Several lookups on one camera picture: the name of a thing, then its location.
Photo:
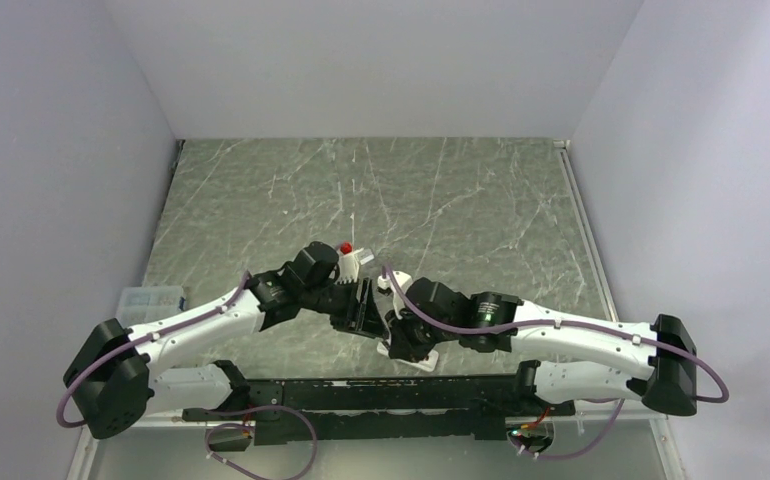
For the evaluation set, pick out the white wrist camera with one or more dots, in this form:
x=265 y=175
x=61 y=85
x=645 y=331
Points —
x=351 y=260
x=393 y=302

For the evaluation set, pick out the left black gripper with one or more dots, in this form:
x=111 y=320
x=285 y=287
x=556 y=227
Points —
x=361 y=318

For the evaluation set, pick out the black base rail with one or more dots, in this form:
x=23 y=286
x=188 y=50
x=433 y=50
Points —
x=483 y=407

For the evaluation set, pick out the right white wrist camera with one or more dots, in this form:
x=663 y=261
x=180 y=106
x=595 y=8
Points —
x=393 y=302

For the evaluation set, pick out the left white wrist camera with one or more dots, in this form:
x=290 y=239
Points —
x=351 y=260

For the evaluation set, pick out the clear plastic organizer box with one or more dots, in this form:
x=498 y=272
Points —
x=139 y=305

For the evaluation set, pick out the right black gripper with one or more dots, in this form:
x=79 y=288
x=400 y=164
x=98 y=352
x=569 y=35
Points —
x=402 y=345

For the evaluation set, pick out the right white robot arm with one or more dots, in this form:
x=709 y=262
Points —
x=570 y=357

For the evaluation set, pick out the white remote control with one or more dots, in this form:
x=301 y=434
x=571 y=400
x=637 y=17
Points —
x=420 y=355

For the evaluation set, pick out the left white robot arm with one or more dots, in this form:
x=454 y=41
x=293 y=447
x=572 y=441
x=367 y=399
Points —
x=120 y=374

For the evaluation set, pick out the aluminium frame rail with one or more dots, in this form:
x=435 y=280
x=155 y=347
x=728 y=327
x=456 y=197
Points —
x=562 y=153

